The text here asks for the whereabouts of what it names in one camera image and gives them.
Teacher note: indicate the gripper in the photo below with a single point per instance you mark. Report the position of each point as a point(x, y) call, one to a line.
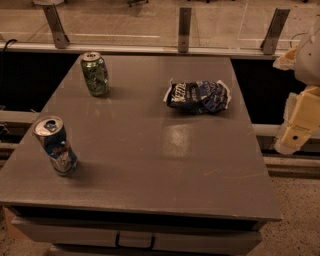
point(308, 61)

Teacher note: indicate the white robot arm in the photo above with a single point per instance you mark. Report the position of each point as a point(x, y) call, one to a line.
point(304, 59)

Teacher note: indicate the blue crumpled chip bag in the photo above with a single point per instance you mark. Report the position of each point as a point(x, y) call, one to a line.
point(199, 97)

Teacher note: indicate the green soda can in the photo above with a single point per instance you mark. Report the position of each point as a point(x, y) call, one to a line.
point(95, 73)

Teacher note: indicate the grey cabinet drawer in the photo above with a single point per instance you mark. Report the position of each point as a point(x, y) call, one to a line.
point(90, 238)

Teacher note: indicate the grey railing ledge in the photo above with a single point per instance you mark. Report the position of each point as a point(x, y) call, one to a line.
point(236, 53)

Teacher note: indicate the blue silver soda can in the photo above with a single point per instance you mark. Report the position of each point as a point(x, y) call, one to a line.
point(51, 133)

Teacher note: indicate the right metal railing bracket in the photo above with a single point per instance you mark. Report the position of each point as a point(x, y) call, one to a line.
point(270, 42)

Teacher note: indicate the metal railing bracket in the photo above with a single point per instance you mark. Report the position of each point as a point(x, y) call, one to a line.
point(270, 42)
point(184, 29)
point(60, 38)

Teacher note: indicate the middle metal railing bracket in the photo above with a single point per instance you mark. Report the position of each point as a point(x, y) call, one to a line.
point(184, 29)

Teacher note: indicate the black drawer handle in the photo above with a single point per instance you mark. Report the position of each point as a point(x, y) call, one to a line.
point(135, 240)

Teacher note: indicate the left metal railing bracket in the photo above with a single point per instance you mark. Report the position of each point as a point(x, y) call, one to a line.
point(60, 38)

